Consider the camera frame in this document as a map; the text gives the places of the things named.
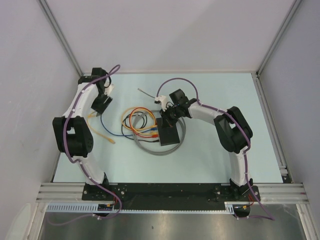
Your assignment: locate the orange ethernet cable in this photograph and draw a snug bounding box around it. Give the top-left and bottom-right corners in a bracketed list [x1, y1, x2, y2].
[121, 106, 158, 139]

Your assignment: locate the black power cable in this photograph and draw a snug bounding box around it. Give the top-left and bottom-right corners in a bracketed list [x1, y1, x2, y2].
[121, 111, 161, 143]

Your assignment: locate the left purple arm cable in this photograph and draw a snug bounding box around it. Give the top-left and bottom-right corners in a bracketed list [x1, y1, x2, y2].
[46, 64, 123, 226]

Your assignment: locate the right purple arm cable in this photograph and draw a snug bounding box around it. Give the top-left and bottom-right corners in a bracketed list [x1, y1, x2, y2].
[156, 77, 276, 221]

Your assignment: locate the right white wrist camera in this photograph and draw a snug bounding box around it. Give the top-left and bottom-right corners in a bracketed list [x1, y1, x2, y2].
[154, 95, 168, 112]

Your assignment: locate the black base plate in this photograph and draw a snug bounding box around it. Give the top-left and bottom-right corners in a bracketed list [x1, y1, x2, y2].
[81, 183, 261, 211]

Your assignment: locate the black network switch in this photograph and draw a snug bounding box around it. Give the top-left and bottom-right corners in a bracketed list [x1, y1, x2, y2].
[156, 117, 180, 147]

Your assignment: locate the grey slotted cable duct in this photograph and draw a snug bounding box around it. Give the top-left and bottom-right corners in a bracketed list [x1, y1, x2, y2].
[46, 202, 234, 215]

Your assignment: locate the aluminium front rail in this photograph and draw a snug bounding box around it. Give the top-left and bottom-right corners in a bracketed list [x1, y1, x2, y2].
[36, 182, 309, 204]

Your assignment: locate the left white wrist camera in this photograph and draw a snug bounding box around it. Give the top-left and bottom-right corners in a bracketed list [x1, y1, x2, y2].
[104, 84, 115, 96]

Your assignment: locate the grey coiled ethernet cable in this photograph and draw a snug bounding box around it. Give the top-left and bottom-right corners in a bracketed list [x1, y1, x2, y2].
[133, 87, 187, 156]

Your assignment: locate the red ethernet cable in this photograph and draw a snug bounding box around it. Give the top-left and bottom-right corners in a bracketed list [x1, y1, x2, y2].
[137, 131, 159, 140]

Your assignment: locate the blue ethernet cable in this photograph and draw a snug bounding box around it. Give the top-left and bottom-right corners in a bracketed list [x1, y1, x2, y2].
[100, 114, 158, 138]

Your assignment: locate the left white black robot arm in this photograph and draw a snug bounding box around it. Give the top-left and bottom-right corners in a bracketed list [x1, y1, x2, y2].
[52, 67, 113, 200]

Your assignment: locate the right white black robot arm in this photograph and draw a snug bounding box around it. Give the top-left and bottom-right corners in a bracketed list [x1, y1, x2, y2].
[154, 89, 253, 201]

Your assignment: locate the yellow ethernet cable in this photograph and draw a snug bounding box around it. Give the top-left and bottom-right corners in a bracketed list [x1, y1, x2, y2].
[87, 111, 116, 145]

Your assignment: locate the aluminium corner post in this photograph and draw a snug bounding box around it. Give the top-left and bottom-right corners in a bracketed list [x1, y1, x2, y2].
[255, 0, 304, 76]
[37, 0, 84, 76]

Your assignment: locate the left aluminium corner post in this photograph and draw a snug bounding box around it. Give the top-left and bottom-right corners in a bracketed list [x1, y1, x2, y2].
[37, 0, 84, 76]

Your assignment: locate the right aluminium corner post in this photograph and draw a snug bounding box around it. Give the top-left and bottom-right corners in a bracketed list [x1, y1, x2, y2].
[255, 0, 304, 76]

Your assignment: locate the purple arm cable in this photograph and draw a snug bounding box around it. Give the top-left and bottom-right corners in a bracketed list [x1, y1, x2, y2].
[46, 64, 123, 226]
[156, 77, 276, 221]

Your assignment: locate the right aluminium side rail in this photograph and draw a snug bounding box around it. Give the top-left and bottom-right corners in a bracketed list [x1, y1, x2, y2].
[251, 72, 293, 184]

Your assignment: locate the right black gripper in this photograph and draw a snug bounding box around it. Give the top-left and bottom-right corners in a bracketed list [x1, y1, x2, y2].
[160, 104, 182, 129]

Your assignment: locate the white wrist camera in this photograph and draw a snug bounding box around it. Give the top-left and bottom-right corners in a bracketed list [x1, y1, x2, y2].
[154, 95, 168, 112]
[104, 84, 115, 96]

